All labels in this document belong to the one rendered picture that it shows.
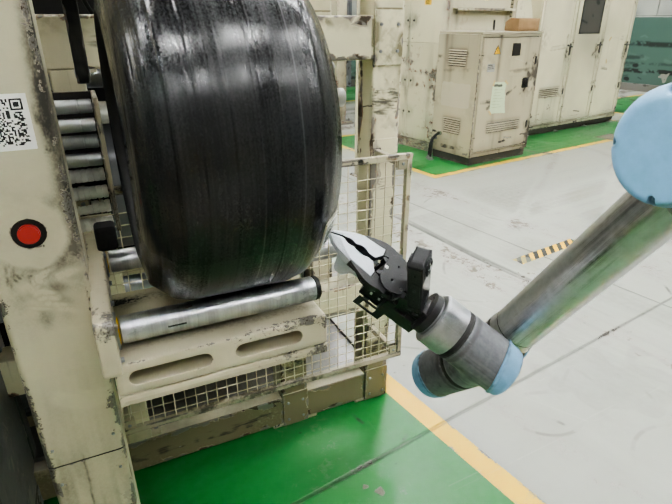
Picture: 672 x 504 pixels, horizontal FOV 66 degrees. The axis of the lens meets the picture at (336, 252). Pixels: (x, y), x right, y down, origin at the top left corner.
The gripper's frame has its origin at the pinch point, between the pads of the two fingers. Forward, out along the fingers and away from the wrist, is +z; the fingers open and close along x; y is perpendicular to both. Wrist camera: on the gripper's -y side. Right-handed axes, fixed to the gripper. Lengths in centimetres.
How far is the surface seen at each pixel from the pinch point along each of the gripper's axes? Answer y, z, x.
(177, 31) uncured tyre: -17.8, 31.3, -5.1
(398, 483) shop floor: 91, -68, 11
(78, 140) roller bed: 37, 54, 9
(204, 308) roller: 17.6, 10.1, -14.9
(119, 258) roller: 37.8, 30.6, -7.0
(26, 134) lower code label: 4.4, 43.2, -15.8
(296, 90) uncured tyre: -17.4, 16.6, 0.3
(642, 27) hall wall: 263, -307, 1159
